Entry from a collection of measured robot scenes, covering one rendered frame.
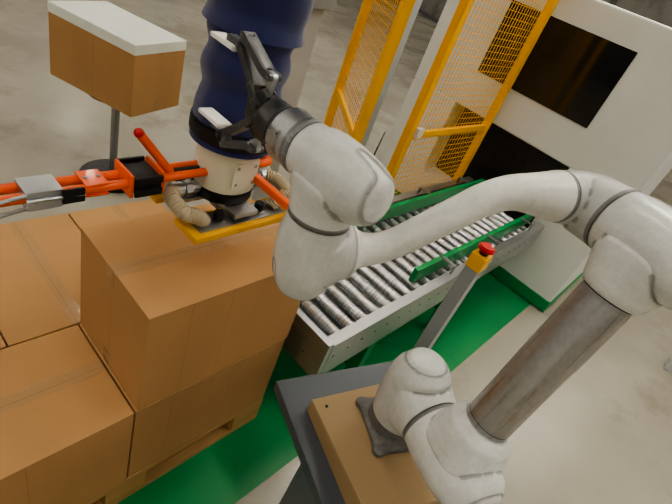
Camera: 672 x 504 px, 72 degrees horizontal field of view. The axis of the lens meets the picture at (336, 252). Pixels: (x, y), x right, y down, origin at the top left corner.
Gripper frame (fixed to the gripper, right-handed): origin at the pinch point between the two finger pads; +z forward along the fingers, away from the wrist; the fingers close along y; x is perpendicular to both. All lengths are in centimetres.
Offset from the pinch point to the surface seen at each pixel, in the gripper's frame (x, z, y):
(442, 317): 118, -27, 93
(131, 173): -3.5, 19.5, 31.4
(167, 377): 4, 3, 93
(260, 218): 30, 10, 45
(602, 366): 289, -98, 158
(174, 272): 9, 16, 63
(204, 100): 14.2, 22.1, 15.1
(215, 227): 15.5, 10.2, 44.7
